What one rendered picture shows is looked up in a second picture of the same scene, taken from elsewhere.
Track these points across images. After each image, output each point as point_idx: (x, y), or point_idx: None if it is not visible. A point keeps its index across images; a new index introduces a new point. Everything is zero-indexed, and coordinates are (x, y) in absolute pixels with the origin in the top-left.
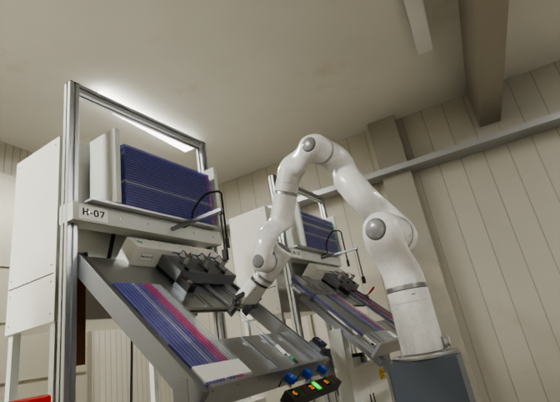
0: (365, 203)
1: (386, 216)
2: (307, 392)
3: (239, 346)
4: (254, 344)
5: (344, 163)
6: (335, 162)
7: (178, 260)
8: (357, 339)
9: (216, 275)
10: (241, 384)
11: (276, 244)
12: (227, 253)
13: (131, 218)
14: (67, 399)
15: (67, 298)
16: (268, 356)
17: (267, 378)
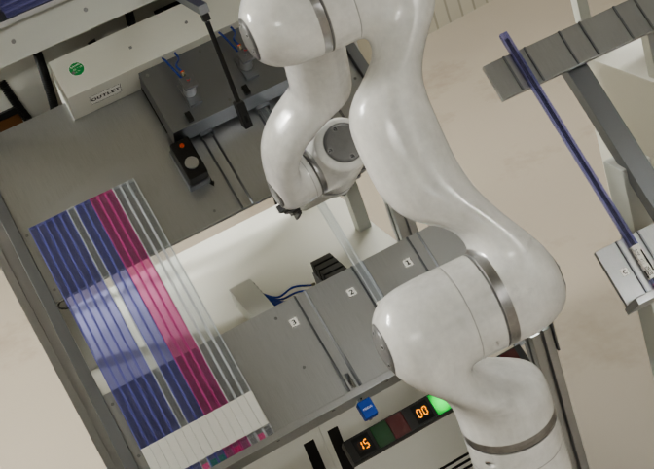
0: (412, 219)
1: (397, 339)
2: (402, 432)
3: (276, 336)
4: (319, 314)
5: (379, 61)
6: (365, 37)
7: (179, 78)
8: (601, 265)
9: (278, 85)
10: (232, 466)
11: (316, 146)
12: (245, 112)
13: (38, 23)
14: (56, 359)
15: None
16: (340, 348)
17: (306, 426)
